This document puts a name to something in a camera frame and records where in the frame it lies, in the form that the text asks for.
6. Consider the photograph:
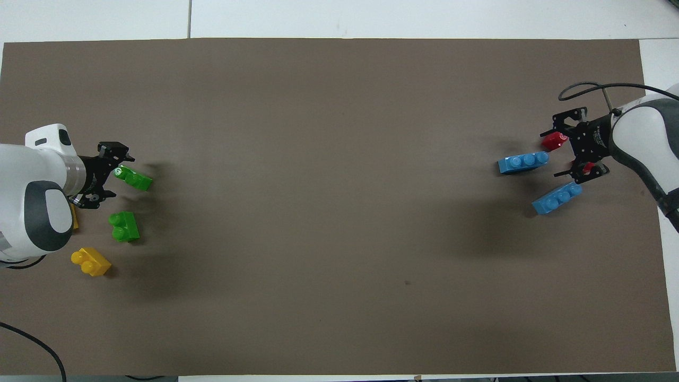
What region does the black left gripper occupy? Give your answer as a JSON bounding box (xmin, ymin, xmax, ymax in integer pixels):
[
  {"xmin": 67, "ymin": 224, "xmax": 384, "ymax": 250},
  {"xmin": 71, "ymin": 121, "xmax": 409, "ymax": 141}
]
[{"xmin": 68, "ymin": 142, "xmax": 135, "ymax": 210}]

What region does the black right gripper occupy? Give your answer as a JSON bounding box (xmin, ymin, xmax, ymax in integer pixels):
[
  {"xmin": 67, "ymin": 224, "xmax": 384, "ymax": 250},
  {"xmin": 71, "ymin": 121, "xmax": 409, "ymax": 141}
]
[{"xmin": 539, "ymin": 107, "xmax": 616, "ymax": 185}]

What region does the green two-stud toy brick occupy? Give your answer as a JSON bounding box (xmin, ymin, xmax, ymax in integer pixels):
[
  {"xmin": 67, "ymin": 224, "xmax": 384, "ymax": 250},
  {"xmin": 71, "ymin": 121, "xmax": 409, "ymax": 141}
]
[
  {"xmin": 114, "ymin": 164, "xmax": 153, "ymax": 192},
  {"xmin": 108, "ymin": 211, "xmax": 141, "ymax": 243}
]

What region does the blue three-stud toy brick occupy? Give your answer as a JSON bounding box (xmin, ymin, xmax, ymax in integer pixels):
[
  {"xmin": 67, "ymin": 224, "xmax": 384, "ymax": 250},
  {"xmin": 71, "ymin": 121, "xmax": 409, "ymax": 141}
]
[
  {"xmin": 532, "ymin": 181, "xmax": 583, "ymax": 215},
  {"xmin": 497, "ymin": 151, "xmax": 551, "ymax": 175}
]

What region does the brown table mat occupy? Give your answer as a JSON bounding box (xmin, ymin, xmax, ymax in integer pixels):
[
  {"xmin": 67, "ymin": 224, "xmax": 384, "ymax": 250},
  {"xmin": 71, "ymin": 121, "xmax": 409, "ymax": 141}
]
[{"xmin": 0, "ymin": 38, "xmax": 677, "ymax": 376}]

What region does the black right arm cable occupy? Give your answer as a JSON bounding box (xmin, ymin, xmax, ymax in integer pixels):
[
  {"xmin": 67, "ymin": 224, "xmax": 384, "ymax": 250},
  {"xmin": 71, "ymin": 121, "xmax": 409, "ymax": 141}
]
[{"xmin": 558, "ymin": 82, "xmax": 679, "ymax": 115}]

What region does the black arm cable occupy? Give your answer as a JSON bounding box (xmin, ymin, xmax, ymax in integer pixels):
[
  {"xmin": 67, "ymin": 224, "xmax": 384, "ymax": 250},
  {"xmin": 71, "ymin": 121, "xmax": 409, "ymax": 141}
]
[
  {"xmin": 558, "ymin": 82, "xmax": 679, "ymax": 115},
  {"xmin": 0, "ymin": 321, "xmax": 67, "ymax": 382}
]

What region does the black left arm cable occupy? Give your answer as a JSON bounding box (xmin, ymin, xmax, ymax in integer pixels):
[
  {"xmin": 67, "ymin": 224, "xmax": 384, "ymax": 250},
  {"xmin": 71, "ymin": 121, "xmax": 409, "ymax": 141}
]
[{"xmin": 0, "ymin": 321, "xmax": 67, "ymax": 382}]

